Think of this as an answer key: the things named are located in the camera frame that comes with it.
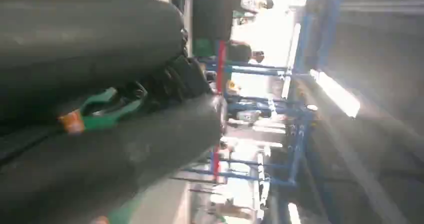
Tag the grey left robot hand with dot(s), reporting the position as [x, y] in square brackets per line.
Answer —
[99, 40]

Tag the ribbed grey left robot arm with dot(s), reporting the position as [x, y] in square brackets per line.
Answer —
[20, 140]

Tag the orange drink bottle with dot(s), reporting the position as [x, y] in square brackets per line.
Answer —
[71, 122]
[100, 220]

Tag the person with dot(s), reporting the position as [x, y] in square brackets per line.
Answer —
[243, 52]

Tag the blue metal shelving rack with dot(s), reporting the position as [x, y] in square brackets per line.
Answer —
[265, 110]

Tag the blue steel column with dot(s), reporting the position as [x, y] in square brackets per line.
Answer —
[318, 24]

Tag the rectangular ceiling light panel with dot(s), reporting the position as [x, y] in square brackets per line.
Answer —
[336, 93]

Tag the red upright post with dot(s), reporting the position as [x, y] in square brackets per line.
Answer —
[221, 67]

